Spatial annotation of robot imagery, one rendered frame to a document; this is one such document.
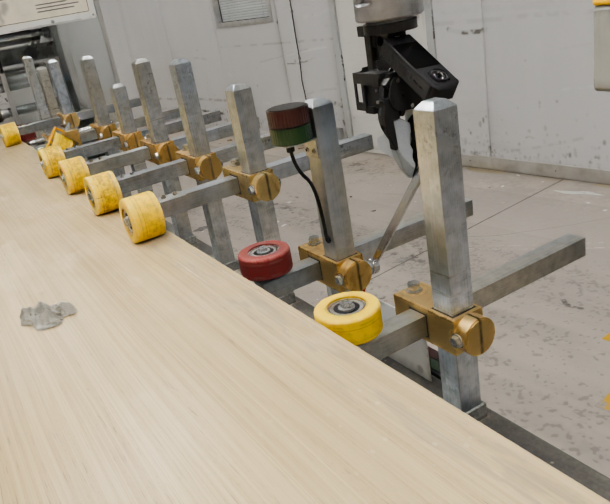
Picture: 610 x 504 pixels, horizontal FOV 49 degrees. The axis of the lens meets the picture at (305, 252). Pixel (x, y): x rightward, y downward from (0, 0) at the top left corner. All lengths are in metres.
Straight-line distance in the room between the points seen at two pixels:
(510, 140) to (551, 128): 0.29
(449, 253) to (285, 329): 0.21
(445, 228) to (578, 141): 3.19
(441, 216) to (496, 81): 3.40
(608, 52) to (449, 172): 0.26
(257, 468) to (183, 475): 0.06
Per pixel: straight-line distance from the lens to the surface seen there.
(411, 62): 0.87
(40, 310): 0.99
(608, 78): 0.57
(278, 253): 0.98
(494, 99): 4.19
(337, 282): 1.00
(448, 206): 0.78
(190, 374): 0.74
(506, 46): 4.08
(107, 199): 1.39
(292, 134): 0.92
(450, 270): 0.80
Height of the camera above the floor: 1.27
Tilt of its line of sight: 22 degrees down
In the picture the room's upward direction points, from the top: 10 degrees counter-clockwise
